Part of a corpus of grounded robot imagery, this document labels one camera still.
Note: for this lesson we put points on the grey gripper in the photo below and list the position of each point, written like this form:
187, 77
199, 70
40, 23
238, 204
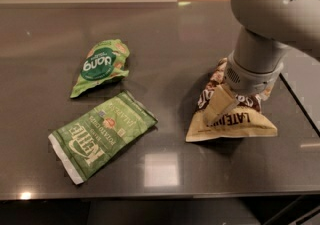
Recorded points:
250, 79

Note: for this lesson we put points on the brown Late July chip bag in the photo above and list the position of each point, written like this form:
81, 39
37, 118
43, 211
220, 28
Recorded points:
244, 120

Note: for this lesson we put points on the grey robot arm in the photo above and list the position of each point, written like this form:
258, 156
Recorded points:
269, 29

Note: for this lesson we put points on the green Dang chip bag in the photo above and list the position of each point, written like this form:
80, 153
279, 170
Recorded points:
105, 63

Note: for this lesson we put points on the green Kettle chip bag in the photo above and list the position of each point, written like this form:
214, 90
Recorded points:
86, 144

